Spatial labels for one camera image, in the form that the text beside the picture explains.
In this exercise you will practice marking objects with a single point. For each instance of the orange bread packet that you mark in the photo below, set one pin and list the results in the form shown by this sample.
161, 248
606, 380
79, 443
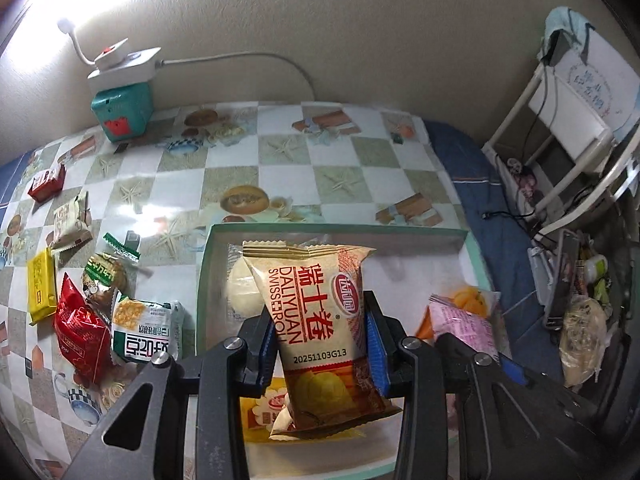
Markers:
470, 300

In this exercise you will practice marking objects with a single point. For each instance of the checkered printed tablecloth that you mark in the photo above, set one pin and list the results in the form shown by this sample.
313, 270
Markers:
300, 160

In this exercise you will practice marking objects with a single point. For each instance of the pink snack packet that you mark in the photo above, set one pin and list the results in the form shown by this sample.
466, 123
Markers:
460, 325

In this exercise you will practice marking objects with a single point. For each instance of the beige cake roll packet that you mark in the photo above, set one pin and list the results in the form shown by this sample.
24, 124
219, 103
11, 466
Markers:
315, 320

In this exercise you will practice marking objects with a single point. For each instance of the white chair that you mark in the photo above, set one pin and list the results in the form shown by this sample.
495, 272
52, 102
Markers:
575, 105

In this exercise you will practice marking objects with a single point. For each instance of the pink printed bag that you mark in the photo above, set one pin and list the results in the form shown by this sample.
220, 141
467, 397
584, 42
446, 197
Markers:
520, 180

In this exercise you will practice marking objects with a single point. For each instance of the black smartphone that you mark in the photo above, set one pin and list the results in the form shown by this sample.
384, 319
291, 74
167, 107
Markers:
560, 280

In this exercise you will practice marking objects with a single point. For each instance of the teal square box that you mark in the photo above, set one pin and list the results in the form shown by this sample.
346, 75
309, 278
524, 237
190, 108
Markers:
125, 105

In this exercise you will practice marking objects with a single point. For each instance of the red snack packet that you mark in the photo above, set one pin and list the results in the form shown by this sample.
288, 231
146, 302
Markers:
80, 335

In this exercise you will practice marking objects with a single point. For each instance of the yellow bread packet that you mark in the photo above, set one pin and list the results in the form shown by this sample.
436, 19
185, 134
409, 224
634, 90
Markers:
262, 410

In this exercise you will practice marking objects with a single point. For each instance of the light blue towel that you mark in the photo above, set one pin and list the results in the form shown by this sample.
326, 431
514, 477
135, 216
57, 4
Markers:
570, 22

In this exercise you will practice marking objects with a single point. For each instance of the green white snack packet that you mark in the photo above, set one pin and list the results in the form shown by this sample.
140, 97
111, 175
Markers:
145, 330

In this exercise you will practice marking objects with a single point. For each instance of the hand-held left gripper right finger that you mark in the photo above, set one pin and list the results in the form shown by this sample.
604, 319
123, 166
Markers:
377, 355

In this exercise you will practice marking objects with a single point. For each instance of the white bun clear packet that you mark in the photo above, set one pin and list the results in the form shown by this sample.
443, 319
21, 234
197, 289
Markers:
240, 290

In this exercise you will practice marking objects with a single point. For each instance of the green round biscuit packet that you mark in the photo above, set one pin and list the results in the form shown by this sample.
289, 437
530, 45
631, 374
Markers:
105, 272

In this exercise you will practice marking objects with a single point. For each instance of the small beige snack packet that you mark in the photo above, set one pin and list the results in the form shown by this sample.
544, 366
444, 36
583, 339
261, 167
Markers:
67, 220

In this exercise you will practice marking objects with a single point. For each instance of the yellow snack box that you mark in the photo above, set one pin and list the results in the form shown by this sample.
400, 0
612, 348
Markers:
42, 285

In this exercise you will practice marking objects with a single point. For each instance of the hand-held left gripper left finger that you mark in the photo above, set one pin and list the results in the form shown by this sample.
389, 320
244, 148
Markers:
267, 355

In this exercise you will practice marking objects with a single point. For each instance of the white power strip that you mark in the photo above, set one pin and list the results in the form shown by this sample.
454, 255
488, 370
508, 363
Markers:
127, 67

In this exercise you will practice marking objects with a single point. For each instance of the flatbread clear bag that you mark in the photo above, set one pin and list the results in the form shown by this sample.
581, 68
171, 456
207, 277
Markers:
582, 340

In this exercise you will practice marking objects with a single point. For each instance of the small white green cup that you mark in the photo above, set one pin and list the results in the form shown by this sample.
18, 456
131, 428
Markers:
595, 267

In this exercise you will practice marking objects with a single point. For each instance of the shallow green cardboard box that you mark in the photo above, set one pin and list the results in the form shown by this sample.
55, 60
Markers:
400, 270

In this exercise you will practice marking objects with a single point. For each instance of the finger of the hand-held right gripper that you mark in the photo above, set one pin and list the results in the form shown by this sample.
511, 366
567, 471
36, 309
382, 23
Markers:
452, 346

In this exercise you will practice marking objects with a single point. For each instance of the white gooseneck lamp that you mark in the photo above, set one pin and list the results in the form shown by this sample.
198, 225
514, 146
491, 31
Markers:
65, 25

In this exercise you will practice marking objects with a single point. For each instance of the maroon white biscuit packet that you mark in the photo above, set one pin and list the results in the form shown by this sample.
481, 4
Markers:
45, 185

